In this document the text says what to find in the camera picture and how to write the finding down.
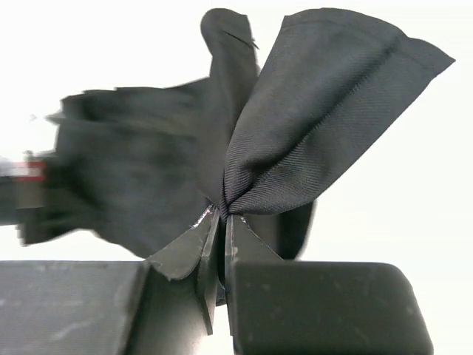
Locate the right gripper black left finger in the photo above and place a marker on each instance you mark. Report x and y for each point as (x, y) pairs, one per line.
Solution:
(162, 305)

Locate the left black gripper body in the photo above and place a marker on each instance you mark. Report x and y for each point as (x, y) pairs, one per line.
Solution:
(22, 188)

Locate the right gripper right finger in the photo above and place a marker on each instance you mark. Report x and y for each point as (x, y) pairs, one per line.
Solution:
(277, 306)

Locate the black pleated skirt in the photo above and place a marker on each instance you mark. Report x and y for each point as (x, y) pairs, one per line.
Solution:
(139, 165)

